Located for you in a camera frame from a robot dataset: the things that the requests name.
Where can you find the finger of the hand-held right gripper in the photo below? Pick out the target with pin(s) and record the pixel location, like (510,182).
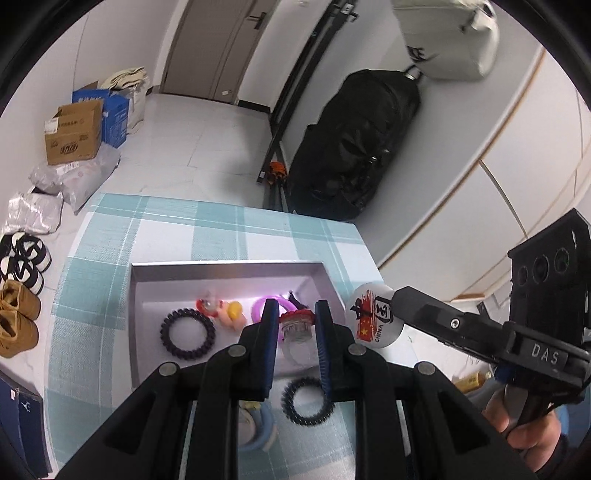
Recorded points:
(443,323)

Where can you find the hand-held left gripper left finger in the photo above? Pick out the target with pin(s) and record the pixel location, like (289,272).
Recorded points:
(270,350)

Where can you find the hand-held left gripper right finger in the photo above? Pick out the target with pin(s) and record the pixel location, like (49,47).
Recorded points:
(323,350)

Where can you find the yellow duck charm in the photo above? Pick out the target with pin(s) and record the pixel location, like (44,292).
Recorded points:
(233,313)

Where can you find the black bow hair clip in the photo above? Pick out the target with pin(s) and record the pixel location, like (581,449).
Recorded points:
(295,301)

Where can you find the white round badge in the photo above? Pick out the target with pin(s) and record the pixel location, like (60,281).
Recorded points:
(369,318)

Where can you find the red clear hair clip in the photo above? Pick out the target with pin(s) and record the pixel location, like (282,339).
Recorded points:
(207,305)

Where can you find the silver cardboard box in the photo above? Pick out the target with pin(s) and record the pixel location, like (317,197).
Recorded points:
(161,286)

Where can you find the person's right hand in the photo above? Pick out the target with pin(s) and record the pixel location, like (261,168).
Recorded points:
(531,434)

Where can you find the yellow packet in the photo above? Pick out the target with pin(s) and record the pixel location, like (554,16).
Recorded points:
(471,382)

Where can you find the teal plaid tablecloth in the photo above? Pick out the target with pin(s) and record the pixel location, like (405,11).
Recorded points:
(184,230)

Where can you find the orange black tool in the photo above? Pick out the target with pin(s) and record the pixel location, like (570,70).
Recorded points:
(277,170)

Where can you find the white wardrobe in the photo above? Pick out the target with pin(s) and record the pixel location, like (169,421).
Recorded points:
(508,138)

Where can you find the black backpack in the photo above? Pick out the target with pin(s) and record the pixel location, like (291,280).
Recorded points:
(351,147)

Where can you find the dark blue shoe box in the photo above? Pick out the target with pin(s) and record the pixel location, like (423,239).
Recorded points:
(9,415)
(32,434)

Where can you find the grey parcel bag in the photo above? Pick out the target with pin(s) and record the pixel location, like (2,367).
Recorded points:
(87,175)

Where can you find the silver parcel bag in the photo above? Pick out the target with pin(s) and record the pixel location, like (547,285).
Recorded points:
(34,212)

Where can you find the white plastic bag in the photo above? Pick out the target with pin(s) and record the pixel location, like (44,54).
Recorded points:
(138,106)

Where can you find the blue cardboard box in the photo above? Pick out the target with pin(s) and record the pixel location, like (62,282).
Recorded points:
(115,120)

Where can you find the white canvas bag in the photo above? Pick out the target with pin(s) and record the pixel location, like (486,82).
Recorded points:
(443,41)

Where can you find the brown cardboard box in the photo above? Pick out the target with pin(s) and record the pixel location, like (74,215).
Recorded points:
(74,138)

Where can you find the black metal rack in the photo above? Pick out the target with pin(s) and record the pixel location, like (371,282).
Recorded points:
(304,60)

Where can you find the beige cloth pile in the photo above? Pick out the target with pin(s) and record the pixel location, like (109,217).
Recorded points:
(127,76)

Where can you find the grey door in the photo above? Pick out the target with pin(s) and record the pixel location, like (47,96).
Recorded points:
(203,46)

